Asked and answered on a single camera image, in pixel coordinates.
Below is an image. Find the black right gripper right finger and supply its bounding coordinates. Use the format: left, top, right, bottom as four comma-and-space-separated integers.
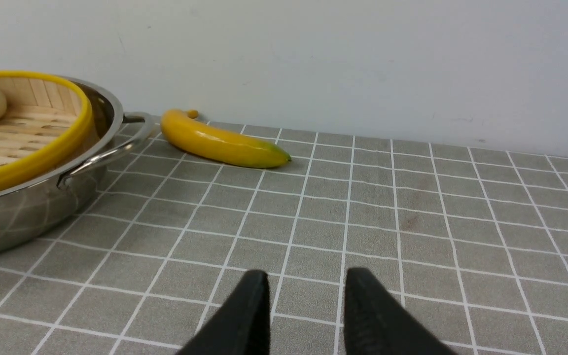
344, 268, 455, 355

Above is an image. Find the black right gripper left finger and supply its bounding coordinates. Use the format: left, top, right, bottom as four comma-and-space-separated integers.
177, 270, 271, 355

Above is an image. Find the yellow rimmed bamboo steamer basket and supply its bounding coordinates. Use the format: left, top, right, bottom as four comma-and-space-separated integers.
0, 71, 94, 192

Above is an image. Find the stainless steel pot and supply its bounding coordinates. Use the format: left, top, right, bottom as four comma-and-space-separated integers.
0, 78, 155, 252

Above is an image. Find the grey checkered tablecloth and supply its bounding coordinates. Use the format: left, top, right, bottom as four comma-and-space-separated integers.
0, 123, 568, 355

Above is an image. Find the yellow banana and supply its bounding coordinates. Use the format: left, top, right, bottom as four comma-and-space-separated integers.
160, 109, 292, 169

